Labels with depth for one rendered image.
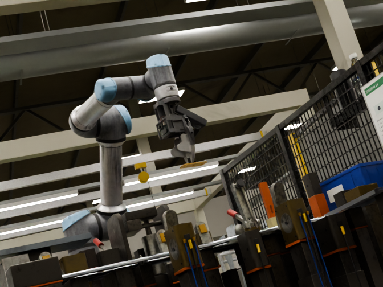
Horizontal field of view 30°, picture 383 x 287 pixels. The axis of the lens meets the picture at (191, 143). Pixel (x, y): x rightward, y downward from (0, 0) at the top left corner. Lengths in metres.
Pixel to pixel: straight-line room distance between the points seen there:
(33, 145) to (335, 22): 4.69
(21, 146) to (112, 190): 5.71
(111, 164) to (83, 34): 7.44
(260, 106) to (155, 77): 6.98
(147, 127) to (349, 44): 3.36
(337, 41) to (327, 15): 0.43
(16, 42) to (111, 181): 7.31
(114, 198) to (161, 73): 0.69
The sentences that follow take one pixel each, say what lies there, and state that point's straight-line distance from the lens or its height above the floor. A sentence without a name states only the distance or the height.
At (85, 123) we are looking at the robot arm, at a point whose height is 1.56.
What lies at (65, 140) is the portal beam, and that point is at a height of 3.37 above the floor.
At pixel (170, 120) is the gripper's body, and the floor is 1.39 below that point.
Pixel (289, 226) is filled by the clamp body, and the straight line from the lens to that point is 2.08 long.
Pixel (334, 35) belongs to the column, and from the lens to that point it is 10.46.
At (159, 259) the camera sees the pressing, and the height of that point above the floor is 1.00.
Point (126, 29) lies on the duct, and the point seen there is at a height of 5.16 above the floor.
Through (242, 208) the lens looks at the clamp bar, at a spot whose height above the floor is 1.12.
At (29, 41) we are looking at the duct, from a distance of 9.99.
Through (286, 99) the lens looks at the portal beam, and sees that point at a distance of 9.37.
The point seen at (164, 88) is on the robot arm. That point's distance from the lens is 2.23.
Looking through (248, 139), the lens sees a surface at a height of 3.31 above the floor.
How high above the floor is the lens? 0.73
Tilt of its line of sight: 15 degrees up
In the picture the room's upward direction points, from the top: 16 degrees counter-clockwise
